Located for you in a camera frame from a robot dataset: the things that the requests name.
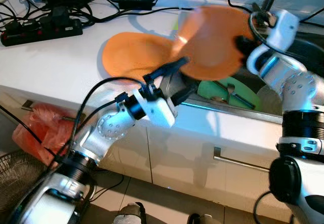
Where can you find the grey robot left foot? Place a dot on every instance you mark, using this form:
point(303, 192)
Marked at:
point(129, 215)

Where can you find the orange plastic bag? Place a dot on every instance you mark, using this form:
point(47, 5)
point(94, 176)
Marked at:
point(38, 128)

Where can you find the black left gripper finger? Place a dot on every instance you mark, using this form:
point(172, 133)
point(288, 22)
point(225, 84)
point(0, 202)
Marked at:
point(185, 95)
point(172, 67)

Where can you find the green plastic plate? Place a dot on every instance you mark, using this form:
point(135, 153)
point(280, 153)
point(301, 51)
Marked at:
point(207, 90)

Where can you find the black power strip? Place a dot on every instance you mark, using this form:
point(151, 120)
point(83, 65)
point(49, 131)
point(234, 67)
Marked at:
point(40, 32)

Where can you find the steel fork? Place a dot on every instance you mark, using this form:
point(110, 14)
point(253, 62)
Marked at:
point(232, 88)

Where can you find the black power adapter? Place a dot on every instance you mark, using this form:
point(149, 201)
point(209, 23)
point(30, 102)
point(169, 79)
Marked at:
point(135, 2)

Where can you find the grey robot foot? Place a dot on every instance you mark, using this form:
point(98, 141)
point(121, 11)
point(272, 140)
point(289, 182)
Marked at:
point(202, 219)
point(129, 215)

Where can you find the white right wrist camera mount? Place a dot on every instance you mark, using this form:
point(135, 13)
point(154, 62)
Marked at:
point(284, 29)

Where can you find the orange plastic plate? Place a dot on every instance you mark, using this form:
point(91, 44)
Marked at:
point(131, 54)

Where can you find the stainless steel sink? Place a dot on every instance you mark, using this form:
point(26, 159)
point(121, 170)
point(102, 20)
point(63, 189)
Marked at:
point(314, 52)

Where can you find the orange plastic bowl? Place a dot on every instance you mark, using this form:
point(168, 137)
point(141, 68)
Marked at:
point(212, 42)

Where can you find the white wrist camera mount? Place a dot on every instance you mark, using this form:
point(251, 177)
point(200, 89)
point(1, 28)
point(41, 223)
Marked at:
point(162, 114)
point(284, 29)

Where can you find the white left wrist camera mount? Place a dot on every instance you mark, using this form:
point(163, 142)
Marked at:
point(162, 114)

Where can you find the grey robot right foot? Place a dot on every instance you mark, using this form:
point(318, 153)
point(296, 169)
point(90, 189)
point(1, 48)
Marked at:
point(202, 219)

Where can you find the white base cabinet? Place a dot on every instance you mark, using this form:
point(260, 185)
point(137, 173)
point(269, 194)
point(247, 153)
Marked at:
point(192, 148)

